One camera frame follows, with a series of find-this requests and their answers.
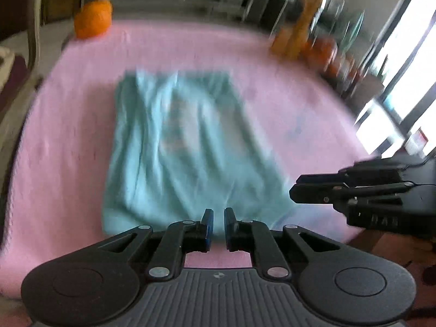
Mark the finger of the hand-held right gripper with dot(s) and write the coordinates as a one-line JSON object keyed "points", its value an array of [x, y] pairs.
{"points": [[340, 179], [323, 194]]}

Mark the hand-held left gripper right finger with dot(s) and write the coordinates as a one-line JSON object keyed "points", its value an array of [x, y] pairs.
{"points": [[229, 228]]}

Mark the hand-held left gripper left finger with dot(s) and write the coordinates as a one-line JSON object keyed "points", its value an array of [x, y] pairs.
{"points": [[207, 228]]}

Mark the teal shirt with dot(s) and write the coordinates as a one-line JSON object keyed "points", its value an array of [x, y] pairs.
{"points": [[190, 150]]}

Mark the large glass window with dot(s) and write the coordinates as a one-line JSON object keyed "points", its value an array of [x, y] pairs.
{"points": [[402, 75]]}

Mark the pile of mixed fruits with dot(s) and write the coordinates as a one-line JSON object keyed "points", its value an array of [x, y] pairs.
{"points": [[327, 54]]}

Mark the orange juice bottle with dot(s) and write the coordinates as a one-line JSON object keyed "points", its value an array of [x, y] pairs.
{"points": [[299, 27]]}

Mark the pink printed blanket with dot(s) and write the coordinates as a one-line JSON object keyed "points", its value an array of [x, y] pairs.
{"points": [[68, 143]]}

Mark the bumpy orange fruit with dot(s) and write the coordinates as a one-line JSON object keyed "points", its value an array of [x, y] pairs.
{"points": [[92, 18]]}

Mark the maroon banquet chair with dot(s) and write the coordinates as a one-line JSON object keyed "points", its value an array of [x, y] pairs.
{"points": [[34, 41]]}

